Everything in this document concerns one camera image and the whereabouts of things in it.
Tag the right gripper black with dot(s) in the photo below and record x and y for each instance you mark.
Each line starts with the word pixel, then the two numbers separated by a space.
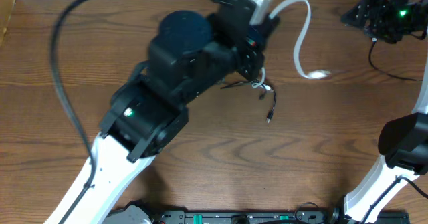
pixel 362 12

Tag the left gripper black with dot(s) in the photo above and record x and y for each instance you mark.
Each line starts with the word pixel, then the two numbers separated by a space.
pixel 251 60

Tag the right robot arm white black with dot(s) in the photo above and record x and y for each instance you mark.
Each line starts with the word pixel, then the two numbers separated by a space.
pixel 402 142

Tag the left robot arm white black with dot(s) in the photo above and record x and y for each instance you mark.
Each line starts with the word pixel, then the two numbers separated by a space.
pixel 189 54

